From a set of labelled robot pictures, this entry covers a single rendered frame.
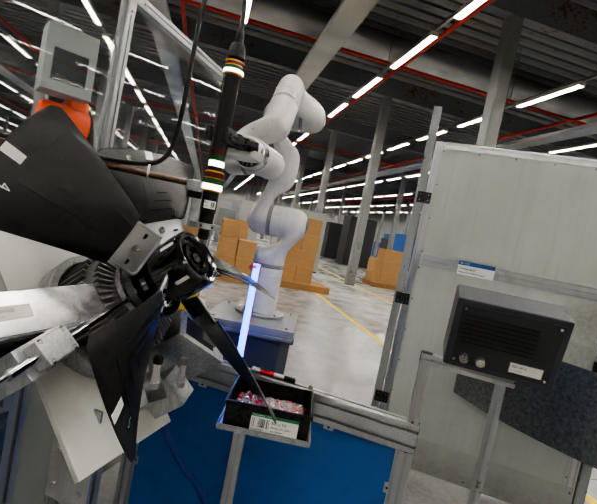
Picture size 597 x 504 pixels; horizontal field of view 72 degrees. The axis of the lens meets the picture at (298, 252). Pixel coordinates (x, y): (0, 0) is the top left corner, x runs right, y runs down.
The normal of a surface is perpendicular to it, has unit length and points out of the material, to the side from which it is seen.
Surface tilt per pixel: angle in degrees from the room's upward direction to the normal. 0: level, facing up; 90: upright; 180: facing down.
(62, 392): 50
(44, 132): 71
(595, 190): 90
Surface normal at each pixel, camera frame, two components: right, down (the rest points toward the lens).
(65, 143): 0.78, -0.11
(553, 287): -0.29, 0.00
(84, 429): 0.84, -0.47
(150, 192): 0.29, -0.61
